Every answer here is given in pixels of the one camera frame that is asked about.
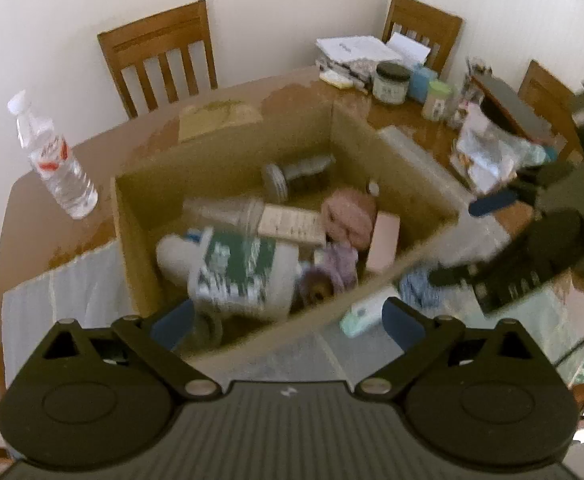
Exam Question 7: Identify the green white labelled jar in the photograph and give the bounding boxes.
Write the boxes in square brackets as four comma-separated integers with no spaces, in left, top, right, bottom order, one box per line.
[188,226,299,322]

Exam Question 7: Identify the white printed carton box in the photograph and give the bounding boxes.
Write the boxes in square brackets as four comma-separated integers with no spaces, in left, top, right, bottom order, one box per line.
[257,204,327,246]

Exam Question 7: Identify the white knit glove blue cuff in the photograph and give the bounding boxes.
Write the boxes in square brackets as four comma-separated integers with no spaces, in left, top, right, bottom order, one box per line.
[155,233,201,288]

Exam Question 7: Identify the crumpled clear plastic bag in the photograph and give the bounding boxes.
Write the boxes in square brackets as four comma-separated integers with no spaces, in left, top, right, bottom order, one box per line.
[450,103,550,195]

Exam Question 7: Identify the blue grey yarn ball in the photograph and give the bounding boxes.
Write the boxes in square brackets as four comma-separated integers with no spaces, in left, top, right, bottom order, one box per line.
[398,266,444,312]

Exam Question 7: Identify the small green white box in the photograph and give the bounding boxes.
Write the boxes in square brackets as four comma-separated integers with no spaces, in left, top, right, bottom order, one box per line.
[339,284,399,338]

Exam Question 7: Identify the light grey checked tablecloth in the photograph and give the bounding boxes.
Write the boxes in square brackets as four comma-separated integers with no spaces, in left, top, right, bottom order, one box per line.
[0,127,584,386]

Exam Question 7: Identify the dark flat tablet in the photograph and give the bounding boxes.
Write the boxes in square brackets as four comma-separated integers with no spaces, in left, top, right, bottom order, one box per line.
[472,74,552,145]

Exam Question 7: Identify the pink rectangular box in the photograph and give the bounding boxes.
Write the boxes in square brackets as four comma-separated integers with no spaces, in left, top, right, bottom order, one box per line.
[365,211,400,274]

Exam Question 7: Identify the purple yarn ball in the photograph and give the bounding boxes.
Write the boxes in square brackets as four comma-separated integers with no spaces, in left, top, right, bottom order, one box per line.
[298,244,358,306]

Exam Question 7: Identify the pale green canister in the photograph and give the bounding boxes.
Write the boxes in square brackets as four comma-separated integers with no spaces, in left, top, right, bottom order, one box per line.
[422,79,452,122]

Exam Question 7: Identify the light blue cup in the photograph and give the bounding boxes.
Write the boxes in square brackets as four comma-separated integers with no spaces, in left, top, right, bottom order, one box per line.
[408,65,438,103]

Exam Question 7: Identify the open cardboard box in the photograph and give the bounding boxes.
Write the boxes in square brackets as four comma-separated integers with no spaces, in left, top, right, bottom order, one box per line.
[112,104,459,373]

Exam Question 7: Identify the clear empty plastic jar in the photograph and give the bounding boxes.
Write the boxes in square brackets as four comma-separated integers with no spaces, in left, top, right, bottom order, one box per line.
[182,196,265,234]

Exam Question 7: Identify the black lid glass jar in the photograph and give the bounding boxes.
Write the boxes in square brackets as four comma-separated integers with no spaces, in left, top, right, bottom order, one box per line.
[372,61,412,105]

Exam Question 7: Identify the wooden chair far right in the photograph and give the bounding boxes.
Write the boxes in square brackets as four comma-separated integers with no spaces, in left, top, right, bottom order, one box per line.
[381,0,463,76]

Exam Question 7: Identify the clear plastic water bottle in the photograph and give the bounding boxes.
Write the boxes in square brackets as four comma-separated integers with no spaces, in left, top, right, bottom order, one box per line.
[7,90,99,220]

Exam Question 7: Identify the dark jar with grey lid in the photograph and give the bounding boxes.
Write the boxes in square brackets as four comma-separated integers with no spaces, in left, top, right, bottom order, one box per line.
[261,154,335,204]

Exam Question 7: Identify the stack of white papers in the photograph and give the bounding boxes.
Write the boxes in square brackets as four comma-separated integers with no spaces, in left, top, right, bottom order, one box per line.
[316,36,403,75]

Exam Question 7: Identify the wooden chair far centre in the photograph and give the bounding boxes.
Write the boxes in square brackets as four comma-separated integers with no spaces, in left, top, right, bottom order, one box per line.
[97,0,218,119]

